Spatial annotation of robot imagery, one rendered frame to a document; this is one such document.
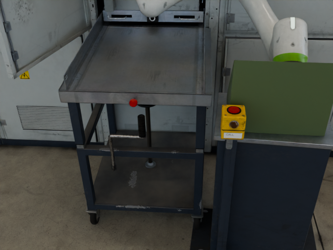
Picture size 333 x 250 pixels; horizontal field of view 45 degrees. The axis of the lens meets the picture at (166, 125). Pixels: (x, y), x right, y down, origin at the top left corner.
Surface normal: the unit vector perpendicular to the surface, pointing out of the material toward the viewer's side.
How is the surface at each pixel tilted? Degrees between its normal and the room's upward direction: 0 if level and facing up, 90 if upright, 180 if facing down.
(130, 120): 90
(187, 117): 90
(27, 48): 90
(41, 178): 0
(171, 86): 0
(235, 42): 90
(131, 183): 0
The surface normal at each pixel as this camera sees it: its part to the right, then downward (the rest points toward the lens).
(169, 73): -0.02, -0.82
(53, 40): 0.91, 0.22
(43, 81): -0.08, 0.58
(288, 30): -0.40, -0.22
